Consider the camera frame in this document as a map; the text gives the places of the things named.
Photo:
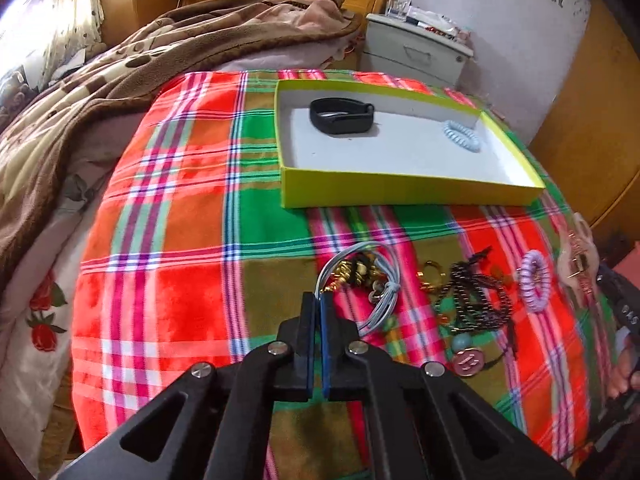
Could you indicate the pale blue bead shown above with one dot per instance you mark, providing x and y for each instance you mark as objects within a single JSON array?
[{"x": 461, "y": 343}]

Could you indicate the white nightstand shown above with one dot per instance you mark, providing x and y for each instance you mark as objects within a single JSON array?
[{"x": 425, "y": 55}]

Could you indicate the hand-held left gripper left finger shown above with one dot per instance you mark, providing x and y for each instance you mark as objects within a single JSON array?
[{"x": 311, "y": 345}]

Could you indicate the pink round pendant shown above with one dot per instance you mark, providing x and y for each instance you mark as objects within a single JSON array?
[{"x": 467, "y": 361}]

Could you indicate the person's right hand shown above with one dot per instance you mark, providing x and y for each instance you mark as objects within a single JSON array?
[{"x": 622, "y": 375}]

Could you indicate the yellow-green cardboard box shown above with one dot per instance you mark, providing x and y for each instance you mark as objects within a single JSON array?
[{"x": 400, "y": 160}]

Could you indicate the brown patterned fleece blanket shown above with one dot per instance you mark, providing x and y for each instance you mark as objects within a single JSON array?
[{"x": 100, "y": 90}]

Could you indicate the black smart band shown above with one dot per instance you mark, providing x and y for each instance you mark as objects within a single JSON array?
[{"x": 320, "y": 120}]

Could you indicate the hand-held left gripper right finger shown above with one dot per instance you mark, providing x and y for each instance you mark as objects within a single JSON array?
[{"x": 326, "y": 350}]

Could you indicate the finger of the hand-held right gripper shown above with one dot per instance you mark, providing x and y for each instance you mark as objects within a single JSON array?
[{"x": 606, "y": 280}]

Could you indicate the patterned curtain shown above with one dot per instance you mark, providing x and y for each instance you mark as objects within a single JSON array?
[{"x": 55, "y": 20}]

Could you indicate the wooden wardrobe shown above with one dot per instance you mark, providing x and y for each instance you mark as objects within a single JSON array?
[{"x": 590, "y": 110}]

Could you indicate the red green plaid blanket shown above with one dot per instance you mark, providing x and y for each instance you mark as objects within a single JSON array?
[{"x": 175, "y": 285}]

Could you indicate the beige hair claw clip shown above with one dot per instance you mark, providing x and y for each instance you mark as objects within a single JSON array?
[{"x": 570, "y": 260}]

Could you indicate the pile of small packets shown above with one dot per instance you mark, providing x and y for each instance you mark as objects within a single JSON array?
[{"x": 440, "y": 25}]

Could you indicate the clear glass container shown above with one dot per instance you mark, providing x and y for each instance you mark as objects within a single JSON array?
[{"x": 399, "y": 5}]

